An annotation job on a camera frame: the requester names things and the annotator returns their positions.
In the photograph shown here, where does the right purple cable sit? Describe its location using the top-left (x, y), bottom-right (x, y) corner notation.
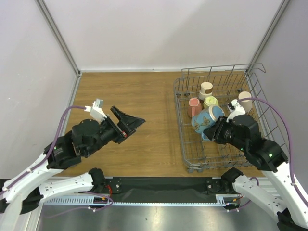
top-left (240, 97), bottom-right (308, 205)

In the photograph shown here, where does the black base mat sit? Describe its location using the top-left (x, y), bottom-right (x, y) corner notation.
top-left (106, 177), bottom-right (233, 203)

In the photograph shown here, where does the blue mug orange inside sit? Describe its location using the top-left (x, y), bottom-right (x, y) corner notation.
top-left (191, 105), bottom-right (225, 141)

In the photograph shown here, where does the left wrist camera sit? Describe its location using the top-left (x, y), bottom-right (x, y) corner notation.
top-left (84, 99), bottom-right (107, 123)

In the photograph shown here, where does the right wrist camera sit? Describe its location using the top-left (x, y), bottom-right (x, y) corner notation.
top-left (227, 99), bottom-right (246, 122)

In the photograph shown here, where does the beige paper cup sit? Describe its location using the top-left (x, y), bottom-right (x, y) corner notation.
top-left (238, 91), bottom-right (253, 113)

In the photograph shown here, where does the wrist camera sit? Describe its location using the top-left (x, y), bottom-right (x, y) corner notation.
top-left (227, 99), bottom-right (246, 122)
top-left (84, 99), bottom-right (107, 123)

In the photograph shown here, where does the white cable duct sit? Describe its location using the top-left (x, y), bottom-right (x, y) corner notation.
top-left (44, 195), bottom-right (94, 205)

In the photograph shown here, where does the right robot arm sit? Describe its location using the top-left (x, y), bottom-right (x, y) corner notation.
top-left (203, 115), bottom-right (308, 231)

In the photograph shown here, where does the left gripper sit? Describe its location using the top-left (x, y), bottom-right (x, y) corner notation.
top-left (85, 106), bottom-right (146, 156)

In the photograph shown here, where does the steel tumbler brown band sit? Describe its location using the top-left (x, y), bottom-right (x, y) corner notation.
top-left (198, 82), bottom-right (213, 100)

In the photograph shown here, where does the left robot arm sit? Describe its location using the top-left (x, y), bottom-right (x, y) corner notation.
top-left (0, 104), bottom-right (145, 214)

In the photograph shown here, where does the pink floral mug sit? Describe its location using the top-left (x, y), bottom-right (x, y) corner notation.
top-left (187, 98), bottom-right (202, 118)

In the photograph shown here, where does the grey wire dish rack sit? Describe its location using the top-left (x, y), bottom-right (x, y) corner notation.
top-left (173, 63), bottom-right (266, 173)

